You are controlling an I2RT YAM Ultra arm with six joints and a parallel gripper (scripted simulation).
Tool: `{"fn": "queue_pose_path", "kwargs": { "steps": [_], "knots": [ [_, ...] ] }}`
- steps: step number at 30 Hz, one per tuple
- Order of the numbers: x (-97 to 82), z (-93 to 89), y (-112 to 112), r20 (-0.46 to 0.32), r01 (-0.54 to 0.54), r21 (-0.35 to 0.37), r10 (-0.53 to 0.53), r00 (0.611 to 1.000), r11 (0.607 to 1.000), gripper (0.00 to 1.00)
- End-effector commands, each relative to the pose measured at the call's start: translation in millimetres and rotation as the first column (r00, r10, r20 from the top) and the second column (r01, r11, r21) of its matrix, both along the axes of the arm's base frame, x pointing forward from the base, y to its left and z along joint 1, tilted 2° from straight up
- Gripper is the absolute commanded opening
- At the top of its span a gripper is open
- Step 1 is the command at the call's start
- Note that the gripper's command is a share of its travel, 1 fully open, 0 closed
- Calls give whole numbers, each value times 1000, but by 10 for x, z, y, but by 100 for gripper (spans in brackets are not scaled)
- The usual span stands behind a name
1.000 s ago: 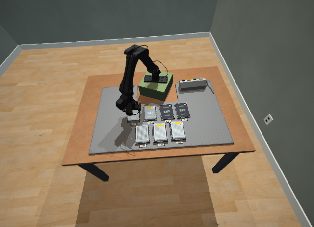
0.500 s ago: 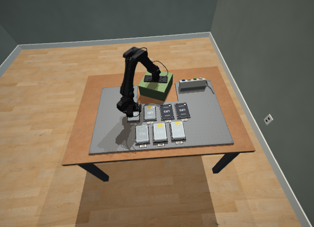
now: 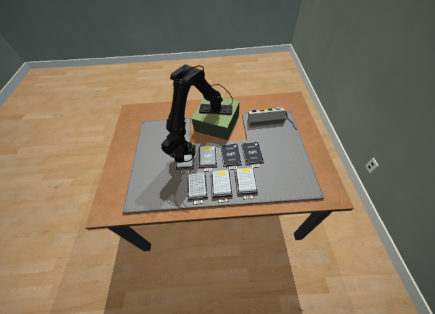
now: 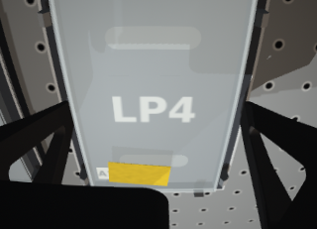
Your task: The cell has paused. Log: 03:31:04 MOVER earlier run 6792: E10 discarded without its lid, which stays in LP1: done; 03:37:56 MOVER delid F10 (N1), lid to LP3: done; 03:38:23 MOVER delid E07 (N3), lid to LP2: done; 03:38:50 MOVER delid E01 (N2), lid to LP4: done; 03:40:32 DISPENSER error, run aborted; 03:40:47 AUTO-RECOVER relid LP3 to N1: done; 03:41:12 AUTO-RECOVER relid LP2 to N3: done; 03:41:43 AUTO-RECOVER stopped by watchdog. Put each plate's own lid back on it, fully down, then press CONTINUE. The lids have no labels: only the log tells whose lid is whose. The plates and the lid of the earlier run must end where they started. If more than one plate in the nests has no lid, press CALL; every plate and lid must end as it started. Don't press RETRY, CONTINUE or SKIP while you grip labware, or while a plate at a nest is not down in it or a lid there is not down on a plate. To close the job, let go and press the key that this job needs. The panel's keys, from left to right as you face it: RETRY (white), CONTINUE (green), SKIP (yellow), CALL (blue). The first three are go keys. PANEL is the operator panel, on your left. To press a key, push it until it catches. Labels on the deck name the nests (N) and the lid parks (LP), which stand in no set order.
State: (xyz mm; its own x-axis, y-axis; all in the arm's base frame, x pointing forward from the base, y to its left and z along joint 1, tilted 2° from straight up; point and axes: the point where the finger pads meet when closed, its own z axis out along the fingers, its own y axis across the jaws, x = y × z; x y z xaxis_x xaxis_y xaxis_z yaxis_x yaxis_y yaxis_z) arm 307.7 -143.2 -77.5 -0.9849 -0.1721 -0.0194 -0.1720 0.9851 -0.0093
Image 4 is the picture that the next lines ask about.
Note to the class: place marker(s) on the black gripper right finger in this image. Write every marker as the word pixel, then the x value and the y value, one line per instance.
pixel 297 139

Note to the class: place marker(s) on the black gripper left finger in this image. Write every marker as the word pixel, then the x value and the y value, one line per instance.
pixel 18 137

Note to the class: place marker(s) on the grey perforated base plate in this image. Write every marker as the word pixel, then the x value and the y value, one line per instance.
pixel 285 83

